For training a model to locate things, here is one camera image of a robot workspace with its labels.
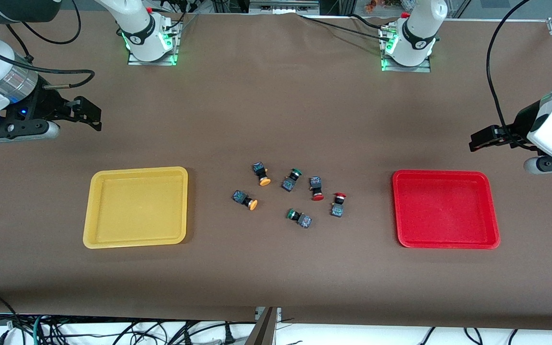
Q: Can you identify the yellow push button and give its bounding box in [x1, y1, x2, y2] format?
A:
[232, 190, 258, 211]
[252, 162, 272, 187]

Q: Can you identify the red push button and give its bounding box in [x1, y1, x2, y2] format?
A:
[330, 192, 347, 218]
[309, 176, 325, 201]

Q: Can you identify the red plastic tray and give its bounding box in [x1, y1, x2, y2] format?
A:
[391, 170, 501, 250]

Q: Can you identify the yellow plastic tray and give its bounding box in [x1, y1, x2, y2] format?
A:
[82, 166, 189, 250]

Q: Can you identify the brown table cover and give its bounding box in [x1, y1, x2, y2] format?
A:
[0, 10, 552, 331]

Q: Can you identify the green push button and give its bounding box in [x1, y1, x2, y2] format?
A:
[286, 208, 313, 229]
[281, 168, 303, 192]

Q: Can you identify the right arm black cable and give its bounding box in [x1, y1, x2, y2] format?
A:
[0, 0, 95, 89]

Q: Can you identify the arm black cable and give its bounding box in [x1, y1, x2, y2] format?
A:
[486, 0, 540, 151]
[0, 0, 95, 89]

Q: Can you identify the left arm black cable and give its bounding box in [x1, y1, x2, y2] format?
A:
[486, 0, 540, 151]

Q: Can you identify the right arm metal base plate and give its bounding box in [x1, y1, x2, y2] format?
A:
[127, 22, 183, 66]

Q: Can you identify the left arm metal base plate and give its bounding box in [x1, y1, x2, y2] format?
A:
[380, 26, 432, 73]

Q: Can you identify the short black table cable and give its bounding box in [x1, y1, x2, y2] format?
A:
[350, 13, 389, 30]

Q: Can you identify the long black table cable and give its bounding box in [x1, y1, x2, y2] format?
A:
[298, 13, 391, 41]

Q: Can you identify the black cable tangle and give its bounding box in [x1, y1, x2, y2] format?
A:
[41, 319, 224, 345]

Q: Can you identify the green cable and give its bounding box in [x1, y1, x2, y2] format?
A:
[32, 315, 46, 345]

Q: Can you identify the aluminium frame rail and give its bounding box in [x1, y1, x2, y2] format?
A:
[249, 0, 321, 16]

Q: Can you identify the white table bracket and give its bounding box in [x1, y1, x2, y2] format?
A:
[255, 307, 282, 322]

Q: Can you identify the metal table post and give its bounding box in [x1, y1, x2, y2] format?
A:
[245, 307, 279, 345]

